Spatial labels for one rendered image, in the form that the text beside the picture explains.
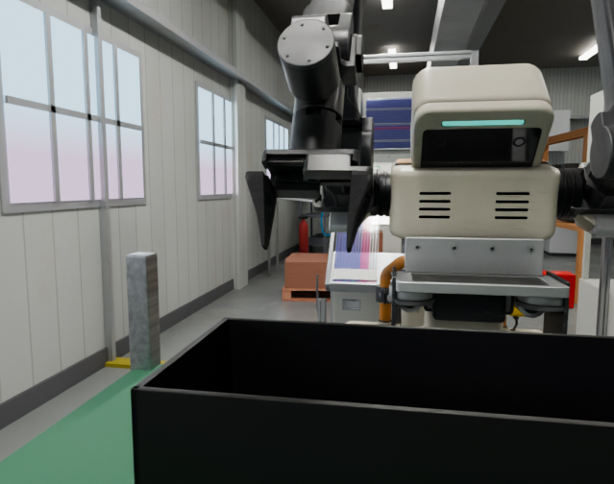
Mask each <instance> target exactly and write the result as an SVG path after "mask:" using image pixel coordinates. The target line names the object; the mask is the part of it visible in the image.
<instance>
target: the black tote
mask: <svg viewBox="0 0 614 484"><path fill-rule="evenodd" d="M131 404H132V428H133V451H134V474H135V484H614V336H599V335H579V334H559V333H540V332H521V331H500V330H481V329H461V328H442V327H403V326H384V325H364V324H344V323H324V322H305V321H285V320H265V319H245V318H226V317H225V318H223V319H222V320H221V321H219V322H218V323H217V324H215V325H214V326H213V327H211V328H210V329H209V330H207V331H206V332H205V333H203V334H202V335H201V336H199V337H198V338H197V339H195V340H194V341H193V342H192V343H190V344H189V345H188V346H186V347H185V348H184V349H182V350H181V351H179V352H178V353H177V354H176V355H174V356H173V357H172V358H170V359H169V360H168V361H166V362H165V363H164V364H162V365H161V366H160V367H158V368H157V369H156V370H155V371H153V372H152V373H151V374H149V375H148V376H146V377H145V378H144V379H142V380H141V381H140V382H139V383H138V384H137V385H136V386H134V387H133V388H132V389H131Z"/></svg>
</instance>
